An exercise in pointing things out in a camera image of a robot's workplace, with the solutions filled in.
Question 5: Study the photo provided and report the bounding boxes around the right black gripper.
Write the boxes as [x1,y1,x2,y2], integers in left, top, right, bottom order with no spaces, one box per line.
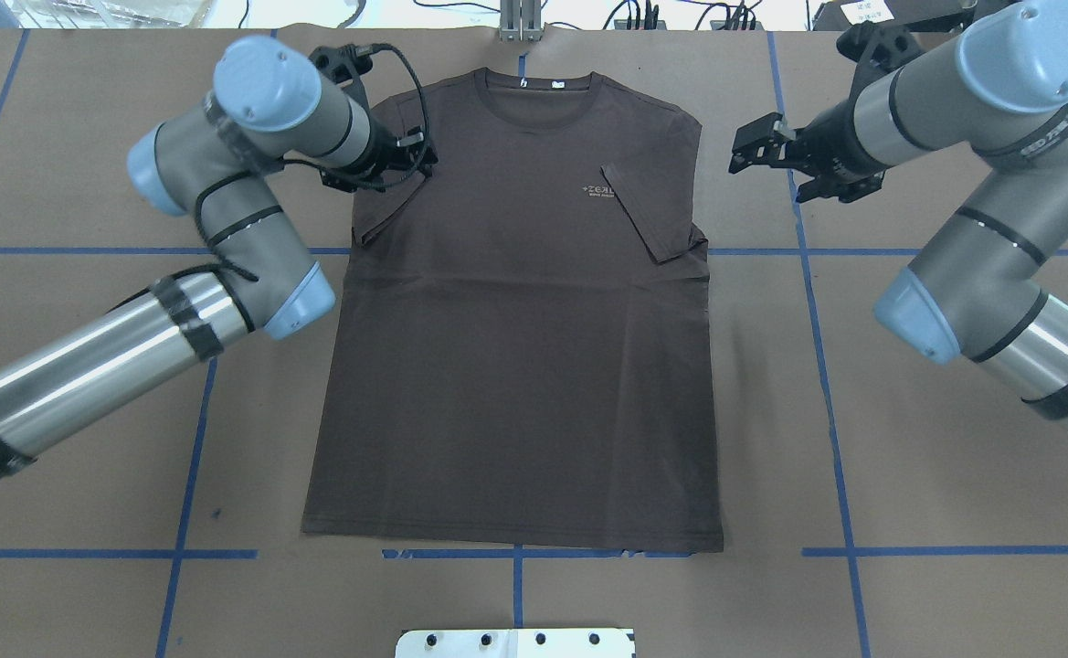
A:
[727,101,888,204]

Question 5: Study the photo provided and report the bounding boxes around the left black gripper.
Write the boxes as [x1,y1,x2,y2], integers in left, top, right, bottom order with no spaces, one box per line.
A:
[318,118,439,193]

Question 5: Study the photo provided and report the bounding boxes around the dark brown t-shirt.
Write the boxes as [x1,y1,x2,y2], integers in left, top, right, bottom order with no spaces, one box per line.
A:
[301,69,724,554]

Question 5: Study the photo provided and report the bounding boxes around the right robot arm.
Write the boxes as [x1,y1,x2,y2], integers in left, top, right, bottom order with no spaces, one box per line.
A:
[727,1,1068,428]

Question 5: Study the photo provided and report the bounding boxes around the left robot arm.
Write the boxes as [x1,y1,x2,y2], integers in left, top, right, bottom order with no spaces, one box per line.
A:
[0,35,435,480]

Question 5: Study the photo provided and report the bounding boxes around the clear plastic bag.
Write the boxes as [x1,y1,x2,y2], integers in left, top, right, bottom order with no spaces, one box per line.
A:
[5,1,215,29]

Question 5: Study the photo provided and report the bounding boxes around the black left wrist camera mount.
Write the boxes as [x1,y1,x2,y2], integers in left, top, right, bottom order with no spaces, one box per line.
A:
[308,43,375,89]

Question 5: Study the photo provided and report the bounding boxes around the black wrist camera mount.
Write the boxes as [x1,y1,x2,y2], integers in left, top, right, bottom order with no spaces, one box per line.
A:
[308,43,375,89]
[835,21,925,97]

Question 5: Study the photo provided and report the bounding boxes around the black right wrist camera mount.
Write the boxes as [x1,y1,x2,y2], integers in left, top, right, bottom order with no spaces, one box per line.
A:
[835,21,925,97]

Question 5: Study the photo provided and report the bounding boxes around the aluminium frame post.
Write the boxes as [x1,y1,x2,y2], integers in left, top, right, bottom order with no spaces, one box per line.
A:
[499,0,545,43]

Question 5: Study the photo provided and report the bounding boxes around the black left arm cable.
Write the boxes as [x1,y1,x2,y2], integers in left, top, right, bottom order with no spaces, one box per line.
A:
[191,42,434,284]

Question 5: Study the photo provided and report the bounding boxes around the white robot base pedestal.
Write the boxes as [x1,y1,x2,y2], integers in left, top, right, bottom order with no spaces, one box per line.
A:
[395,626,638,657]

